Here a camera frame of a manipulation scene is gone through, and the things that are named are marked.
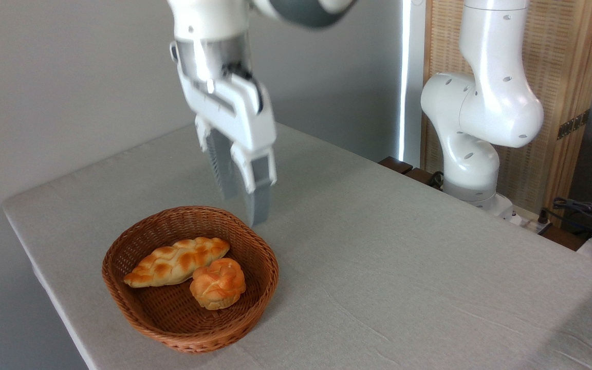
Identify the white power strip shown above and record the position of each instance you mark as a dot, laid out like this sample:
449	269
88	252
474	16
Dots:
530	222

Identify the long braided bread loaf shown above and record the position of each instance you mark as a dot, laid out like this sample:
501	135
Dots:
172	262

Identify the grey tablecloth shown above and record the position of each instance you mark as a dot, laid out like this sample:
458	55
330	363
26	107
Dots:
404	267

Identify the brown wicker basket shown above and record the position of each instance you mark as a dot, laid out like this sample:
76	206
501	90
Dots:
172	318

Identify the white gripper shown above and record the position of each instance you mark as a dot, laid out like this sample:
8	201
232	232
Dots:
244	118

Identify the white vertical frame strip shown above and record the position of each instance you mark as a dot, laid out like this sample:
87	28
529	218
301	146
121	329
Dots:
411	77

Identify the dark brown wooden furniture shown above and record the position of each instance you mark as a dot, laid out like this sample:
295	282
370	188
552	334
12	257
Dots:
404	168

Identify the brass screen hinge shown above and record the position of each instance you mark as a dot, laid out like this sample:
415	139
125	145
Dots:
573	124

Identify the round knotted bread roll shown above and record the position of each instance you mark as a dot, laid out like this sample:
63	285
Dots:
219	285

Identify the wooden bamboo folding screen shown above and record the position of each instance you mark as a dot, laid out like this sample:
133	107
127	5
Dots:
563	61

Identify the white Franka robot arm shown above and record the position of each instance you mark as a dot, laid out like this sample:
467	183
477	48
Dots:
486	103

